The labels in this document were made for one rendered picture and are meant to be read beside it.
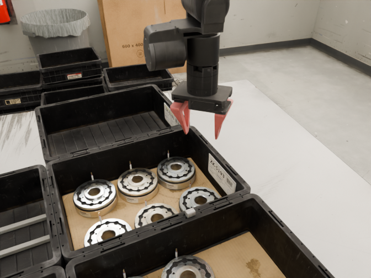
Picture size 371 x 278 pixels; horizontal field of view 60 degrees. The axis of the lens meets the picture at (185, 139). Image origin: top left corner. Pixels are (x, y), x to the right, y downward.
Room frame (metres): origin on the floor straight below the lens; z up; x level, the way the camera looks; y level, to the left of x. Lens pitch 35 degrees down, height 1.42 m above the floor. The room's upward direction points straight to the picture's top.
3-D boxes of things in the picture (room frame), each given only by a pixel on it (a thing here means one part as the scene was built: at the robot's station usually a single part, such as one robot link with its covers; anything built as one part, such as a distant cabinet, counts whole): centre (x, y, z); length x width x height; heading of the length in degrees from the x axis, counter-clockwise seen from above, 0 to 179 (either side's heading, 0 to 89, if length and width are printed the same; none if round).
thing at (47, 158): (0.82, 0.23, 0.92); 0.40 x 0.30 x 0.02; 116
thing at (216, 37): (0.54, -0.02, 1.23); 0.07 x 0.06 x 0.07; 109
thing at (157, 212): (0.48, 0.06, 0.86); 0.05 x 0.05 x 0.01
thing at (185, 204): (0.54, -0.04, 0.86); 0.10 x 0.10 x 0.01
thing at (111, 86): (1.90, 0.30, 0.37); 0.40 x 0.30 x 0.45; 108
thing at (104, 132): (0.82, 0.23, 0.87); 0.40 x 0.30 x 0.11; 116
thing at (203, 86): (0.54, -0.03, 1.17); 0.10 x 0.07 x 0.07; 71
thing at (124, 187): (0.61, 0.12, 0.86); 0.10 x 0.10 x 0.01
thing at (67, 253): (0.55, 0.10, 0.92); 0.40 x 0.30 x 0.02; 116
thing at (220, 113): (0.53, -0.05, 1.10); 0.07 x 0.07 x 0.09; 71
